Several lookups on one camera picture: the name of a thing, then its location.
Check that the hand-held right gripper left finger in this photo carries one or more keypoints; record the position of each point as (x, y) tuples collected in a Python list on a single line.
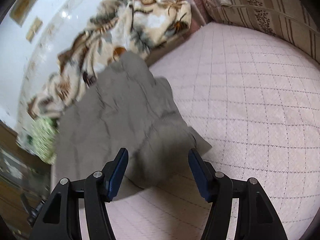
[(117, 173)]

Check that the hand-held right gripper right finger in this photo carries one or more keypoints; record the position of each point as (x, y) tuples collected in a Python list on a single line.
[(200, 177)]

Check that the olive hooded padded jacket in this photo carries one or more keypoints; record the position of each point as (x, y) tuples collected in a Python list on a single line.
[(120, 120)]

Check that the wooden glass door cabinet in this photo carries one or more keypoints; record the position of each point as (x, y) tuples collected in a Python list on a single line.
[(15, 170)]

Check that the green patterned pillow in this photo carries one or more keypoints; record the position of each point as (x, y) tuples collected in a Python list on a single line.
[(41, 140)]

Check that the leaf print blanket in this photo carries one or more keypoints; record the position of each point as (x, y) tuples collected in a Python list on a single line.
[(125, 30)]

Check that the striped sofa back cushion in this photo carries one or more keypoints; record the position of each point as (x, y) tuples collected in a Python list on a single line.
[(262, 5)]

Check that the beige wall switch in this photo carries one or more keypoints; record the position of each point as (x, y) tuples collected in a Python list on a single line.
[(30, 35), (37, 24)]

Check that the framed wall picture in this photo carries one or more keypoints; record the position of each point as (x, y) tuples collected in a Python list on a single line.
[(26, 3)]

